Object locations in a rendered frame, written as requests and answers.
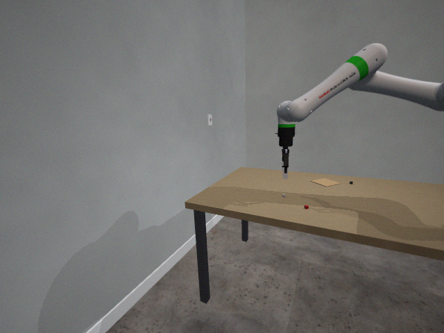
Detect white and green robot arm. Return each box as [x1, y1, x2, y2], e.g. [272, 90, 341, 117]
[275, 43, 444, 138]

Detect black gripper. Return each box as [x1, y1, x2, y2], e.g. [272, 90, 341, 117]
[279, 137, 293, 179]

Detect tan flat mat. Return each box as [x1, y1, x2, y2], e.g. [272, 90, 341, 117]
[311, 178, 340, 187]

